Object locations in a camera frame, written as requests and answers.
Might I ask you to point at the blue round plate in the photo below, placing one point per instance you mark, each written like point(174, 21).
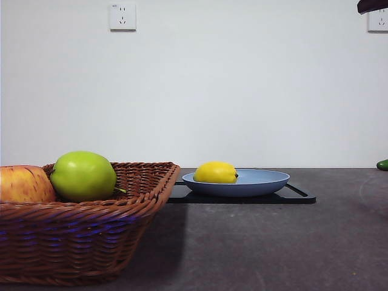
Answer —
point(242, 186)

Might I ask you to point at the black flat tray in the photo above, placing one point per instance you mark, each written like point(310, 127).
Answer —
point(297, 197)

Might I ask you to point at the dark green vegetable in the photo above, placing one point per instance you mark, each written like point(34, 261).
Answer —
point(383, 164)

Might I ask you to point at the white wall socket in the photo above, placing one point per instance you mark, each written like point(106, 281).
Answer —
point(379, 22)
point(122, 16)

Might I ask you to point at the brown woven wicker basket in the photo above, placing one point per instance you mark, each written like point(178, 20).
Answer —
point(75, 236)

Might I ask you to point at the yellow lemon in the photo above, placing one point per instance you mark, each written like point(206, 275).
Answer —
point(215, 172)

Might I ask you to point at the green apple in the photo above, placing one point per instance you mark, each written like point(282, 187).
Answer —
point(83, 175)

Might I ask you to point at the red yellow apple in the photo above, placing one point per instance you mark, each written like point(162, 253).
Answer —
point(24, 185)

